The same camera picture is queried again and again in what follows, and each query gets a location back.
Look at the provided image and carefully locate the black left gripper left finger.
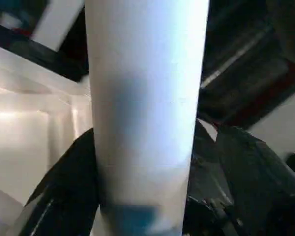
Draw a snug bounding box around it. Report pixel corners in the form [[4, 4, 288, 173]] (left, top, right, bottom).
[[17, 127, 101, 236]]

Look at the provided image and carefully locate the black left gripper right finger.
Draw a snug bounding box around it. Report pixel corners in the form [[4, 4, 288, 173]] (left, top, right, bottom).
[[217, 125, 295, 236]]

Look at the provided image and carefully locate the white plastic table top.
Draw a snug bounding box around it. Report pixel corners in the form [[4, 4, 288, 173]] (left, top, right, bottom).
[[0, 41, 95, 236]]

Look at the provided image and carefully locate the white plastic table leg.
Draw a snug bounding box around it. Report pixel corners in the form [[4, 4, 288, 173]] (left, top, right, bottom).
[[84, 0, 210, 236]]

